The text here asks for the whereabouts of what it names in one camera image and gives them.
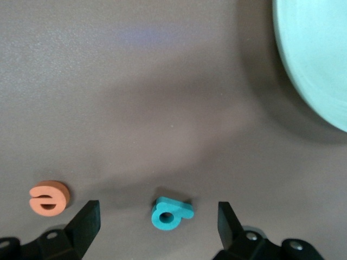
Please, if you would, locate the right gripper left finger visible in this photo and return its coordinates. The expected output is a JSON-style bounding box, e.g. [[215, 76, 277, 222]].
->
[[20, 200, 101, 260]]

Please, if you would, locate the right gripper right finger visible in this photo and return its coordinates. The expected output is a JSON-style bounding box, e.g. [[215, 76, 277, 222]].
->
[[213, 201, 284, 260]]

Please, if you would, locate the orange foam letter e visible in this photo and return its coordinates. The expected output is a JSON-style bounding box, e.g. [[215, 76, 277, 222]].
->
[[29, 180, 70, 217]]

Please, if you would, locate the teal foam letter d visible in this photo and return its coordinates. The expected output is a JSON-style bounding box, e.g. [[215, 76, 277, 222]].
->
[[151, 197, 195, 232]]

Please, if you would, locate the brown table cover sheet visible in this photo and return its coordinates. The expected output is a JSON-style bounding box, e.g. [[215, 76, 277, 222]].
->
[[0, 0, 347, 260]]

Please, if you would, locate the pale green plate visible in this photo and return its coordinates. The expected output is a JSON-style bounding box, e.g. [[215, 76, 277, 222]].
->
[[272, 0, 347, 133]]

